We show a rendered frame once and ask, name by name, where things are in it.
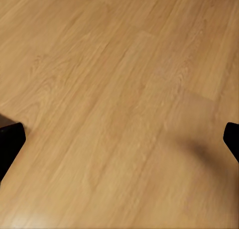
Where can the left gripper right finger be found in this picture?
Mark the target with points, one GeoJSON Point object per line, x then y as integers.
{"type": "Point", "coordinates": [231, 138]}

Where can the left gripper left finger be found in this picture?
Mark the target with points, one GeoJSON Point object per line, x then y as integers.
{"type": "Point", "coordinates": [12, 138]}

